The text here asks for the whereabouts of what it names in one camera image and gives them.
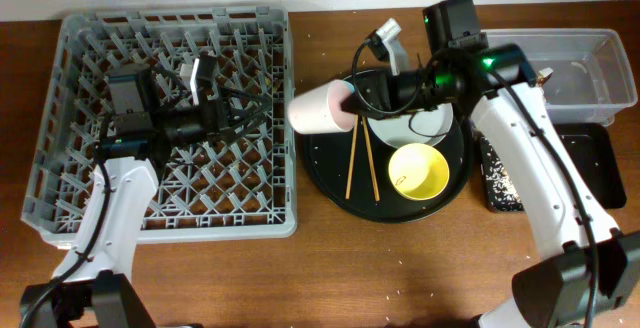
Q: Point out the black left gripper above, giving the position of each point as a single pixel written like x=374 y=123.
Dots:
x=215 y=113

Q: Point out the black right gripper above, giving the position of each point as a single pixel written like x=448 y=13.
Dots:
x=388 y=103

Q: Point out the wooden chopstick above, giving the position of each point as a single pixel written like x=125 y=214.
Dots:
x=352 y=158
x=370 y=159

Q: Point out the white ceramic plate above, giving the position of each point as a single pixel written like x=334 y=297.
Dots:
x=427 y=127

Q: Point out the pink plastic cup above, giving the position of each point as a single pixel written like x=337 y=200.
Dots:
x=319 y=111

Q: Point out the yellow plastic bowl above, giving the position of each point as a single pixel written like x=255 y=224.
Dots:
x=418 y=172

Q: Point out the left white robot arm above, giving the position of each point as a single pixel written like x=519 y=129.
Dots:
x=135 y=143

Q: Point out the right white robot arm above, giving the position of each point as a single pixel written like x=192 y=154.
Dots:
x=588 y=265

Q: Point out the grey plastic dishwasher rack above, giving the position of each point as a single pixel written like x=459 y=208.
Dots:
x=207 y=192

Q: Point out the clear plastic waste bin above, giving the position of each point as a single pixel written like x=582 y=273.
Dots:
x=592 y=79

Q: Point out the black rectangular waste tray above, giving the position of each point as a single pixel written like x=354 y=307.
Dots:
x=590 y=149

